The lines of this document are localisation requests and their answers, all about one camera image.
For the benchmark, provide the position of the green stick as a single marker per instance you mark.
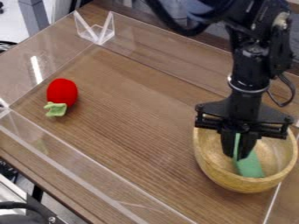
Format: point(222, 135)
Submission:
point(248, 166)

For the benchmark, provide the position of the black clamp with cable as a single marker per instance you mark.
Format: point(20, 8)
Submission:
point(36, 213)

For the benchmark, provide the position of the red plush strawberry toy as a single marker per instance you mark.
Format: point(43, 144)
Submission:
point(61, 96)

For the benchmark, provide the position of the light wooden bowl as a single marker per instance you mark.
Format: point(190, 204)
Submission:
point(276, 157)

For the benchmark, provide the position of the clear acrylic tray enclosure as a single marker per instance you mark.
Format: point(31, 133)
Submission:
point(116, 159)

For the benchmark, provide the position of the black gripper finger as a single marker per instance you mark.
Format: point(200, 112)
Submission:
point(247, 143)
point(227, 141)

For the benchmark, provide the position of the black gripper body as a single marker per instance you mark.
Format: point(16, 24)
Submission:
point(243, 112)

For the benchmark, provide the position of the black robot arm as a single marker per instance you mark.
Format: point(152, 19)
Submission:
point(258, 25)

